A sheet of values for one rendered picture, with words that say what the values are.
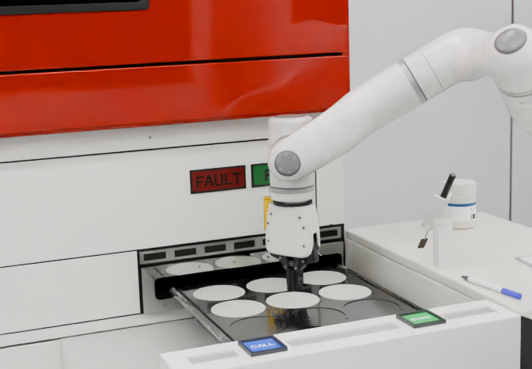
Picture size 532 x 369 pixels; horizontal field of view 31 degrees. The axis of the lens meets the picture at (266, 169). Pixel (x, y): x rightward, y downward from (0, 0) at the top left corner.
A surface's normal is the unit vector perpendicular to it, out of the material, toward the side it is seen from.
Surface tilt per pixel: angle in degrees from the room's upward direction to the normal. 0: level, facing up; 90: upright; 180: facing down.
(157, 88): 90
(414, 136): 90
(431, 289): 90
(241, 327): 0
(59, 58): 90
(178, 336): 0
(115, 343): 0
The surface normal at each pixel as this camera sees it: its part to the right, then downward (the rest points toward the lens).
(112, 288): 0.36, 0.14
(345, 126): 0.54, -0.25
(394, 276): -0.93, 0.09
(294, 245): -0.58, 0.15
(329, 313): -0.04, -0.99
